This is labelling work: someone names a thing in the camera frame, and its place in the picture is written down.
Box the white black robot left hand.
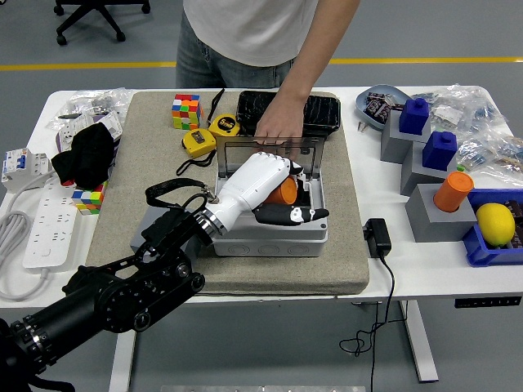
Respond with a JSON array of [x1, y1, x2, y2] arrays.
[[205, 151, 330, 236]]

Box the person's left hand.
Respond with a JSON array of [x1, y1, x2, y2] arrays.
[[255, 106, 306, 147]]

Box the transparent hinged box lid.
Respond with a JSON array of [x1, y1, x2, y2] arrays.
[[215, 136, 326, 180]]

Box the orange cylinder battery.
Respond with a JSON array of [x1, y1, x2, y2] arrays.
[[264, 176, 298, 205], [433, 171, 475, 212]]

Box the grey plastic enclosure box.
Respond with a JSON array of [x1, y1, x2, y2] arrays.
[[212, 171, 329, 258]]

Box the grey block with round hole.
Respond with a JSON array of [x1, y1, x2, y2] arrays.
[[129, 203, 201, 262], [405, 183, 478, 243]]

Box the black crinkled plastic tray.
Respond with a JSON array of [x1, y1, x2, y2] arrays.
[[235, 90, 342, 134]]

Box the yellow tape measure round label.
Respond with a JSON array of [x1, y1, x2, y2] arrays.
[[206, 87, 241, 144]]

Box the yellow tape measure square label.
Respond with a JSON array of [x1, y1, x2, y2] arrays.
[[175, 127, 218, 176]]

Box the blue-grey bowl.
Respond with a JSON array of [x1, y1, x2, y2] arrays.
[[355, 84, 412, 131]]

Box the grey-brown mat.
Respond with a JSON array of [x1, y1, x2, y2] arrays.
[[86, 90, 371, 297]]

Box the colourful puzzle cube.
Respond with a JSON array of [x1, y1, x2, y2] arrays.
[[171, 93, 203, 131], [71, 181, 108, 216]]

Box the dark wrapped candy pile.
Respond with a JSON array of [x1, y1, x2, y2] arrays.
[[364, 92, 404, 123]]

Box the person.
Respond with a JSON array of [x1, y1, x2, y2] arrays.
[[175, 0, 361, 147]]

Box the blue plastic block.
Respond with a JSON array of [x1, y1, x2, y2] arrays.
[[398, 97, 431, 136], [421, 131, 458, 171]]

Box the black power adapter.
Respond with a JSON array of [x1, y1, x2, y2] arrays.
[[363, 218, 392, 259]]

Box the black cloth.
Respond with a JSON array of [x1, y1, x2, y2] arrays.
[[51, 123, 117, 189]]

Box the clear bag of parts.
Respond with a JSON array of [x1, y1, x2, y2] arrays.
[[412, 84, 512, 136], [56, 87, 134, 123], [455, 134, 523, 185]]

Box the white power strip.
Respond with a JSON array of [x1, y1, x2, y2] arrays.
[[22, 177, 79, 270]]

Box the white table leg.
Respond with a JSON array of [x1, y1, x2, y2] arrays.
[[400, 300, 439, 383], [108, 326, 140, 392]]

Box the black office chair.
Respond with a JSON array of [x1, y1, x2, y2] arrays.
[[52, 0, 151, 47]]

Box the white circuit breaker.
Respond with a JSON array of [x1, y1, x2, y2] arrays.
[[0, 147, 54, 193]]

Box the yellow lemon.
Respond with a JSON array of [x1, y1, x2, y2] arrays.
[[476, 203, 516, 247]]

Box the blue plastic bin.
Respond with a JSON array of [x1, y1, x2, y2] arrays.
[[463, 188, 523, 268]]

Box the dark parts in bin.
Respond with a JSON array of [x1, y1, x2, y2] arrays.
[[504, 198, 523, 250]]

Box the black table control panel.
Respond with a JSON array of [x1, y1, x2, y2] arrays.
[[454, 296, 523, 309]]

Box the black adapter cord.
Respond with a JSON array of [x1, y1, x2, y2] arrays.
[[338, 252, 408, 392]]

